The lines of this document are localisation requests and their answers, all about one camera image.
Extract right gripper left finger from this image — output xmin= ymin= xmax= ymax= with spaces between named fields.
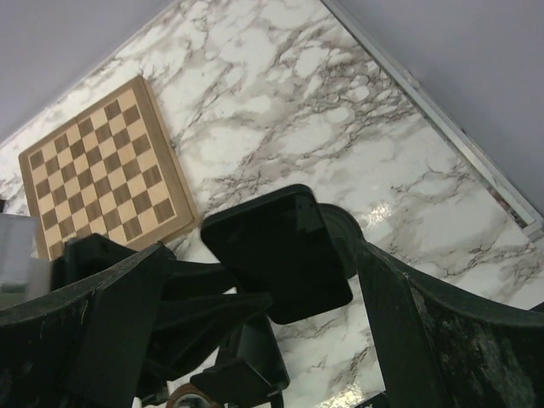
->
xmin=1 ymin=243 xmax=171 ymax=407

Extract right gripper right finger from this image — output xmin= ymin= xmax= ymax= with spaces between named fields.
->
xmin=357 ymin=241 xmax=543 ymax=407

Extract black round-base phone holder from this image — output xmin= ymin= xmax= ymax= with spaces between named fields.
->
xmin=190 ymin=194 xmax=363 ymax=407

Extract wooden chessboard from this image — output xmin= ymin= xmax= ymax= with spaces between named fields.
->
xmin=19 ymin=76 xmax=199 ymax=260

